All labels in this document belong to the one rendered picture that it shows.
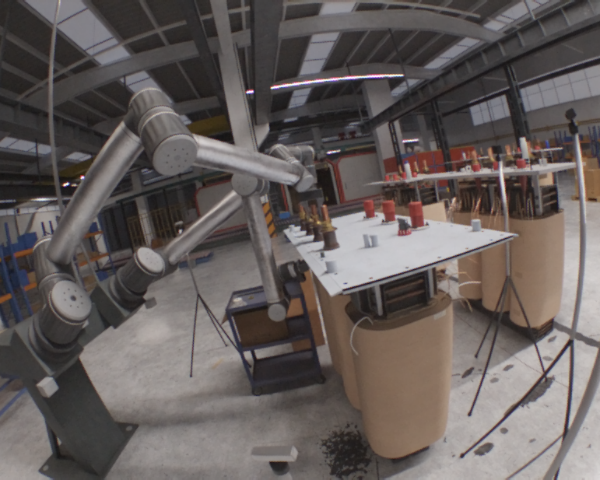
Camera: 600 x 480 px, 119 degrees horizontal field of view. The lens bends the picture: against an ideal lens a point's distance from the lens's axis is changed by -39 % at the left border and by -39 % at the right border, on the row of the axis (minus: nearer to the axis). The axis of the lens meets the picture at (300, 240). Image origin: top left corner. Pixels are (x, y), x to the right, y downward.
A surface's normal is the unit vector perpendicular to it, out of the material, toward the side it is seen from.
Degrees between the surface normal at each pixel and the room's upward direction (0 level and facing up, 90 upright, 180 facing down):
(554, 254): 90
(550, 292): 90
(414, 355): 90
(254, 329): 90
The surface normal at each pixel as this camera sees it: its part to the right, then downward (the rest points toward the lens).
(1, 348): -0.02, 0.18
